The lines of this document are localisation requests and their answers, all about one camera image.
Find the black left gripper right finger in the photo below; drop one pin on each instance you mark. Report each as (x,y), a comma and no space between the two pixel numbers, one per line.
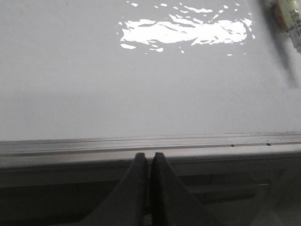
(171,202)

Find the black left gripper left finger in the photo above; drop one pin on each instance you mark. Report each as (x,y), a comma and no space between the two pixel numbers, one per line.
(125,205)

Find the white perforated metal panel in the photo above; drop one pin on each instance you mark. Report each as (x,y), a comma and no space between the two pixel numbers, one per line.
(234,199)

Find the white whiteboard with aluminium frame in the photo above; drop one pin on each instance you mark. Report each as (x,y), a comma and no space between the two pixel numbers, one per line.
(87,80)

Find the taped black whiteboard marker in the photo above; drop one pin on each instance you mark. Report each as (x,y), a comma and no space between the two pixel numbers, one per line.
(285,35)

